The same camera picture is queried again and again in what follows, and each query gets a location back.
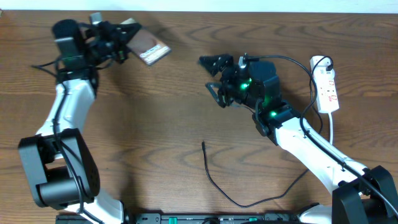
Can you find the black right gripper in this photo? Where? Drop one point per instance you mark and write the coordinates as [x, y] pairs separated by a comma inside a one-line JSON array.
[[233, 70]]

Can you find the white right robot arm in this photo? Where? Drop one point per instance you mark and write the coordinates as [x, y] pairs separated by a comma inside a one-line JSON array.
[[359, 194]]

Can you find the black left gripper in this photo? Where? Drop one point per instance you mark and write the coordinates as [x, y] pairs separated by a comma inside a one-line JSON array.
[[119, 38]]

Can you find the white USB charger adapter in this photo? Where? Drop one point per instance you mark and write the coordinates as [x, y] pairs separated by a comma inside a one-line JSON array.
[[322, 66]]

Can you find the white power strip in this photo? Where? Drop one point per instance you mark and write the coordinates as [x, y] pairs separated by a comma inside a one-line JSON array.
[[327, 98]]

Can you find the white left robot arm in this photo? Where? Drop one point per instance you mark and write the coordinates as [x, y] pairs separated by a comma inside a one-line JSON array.
[[59, 167]]

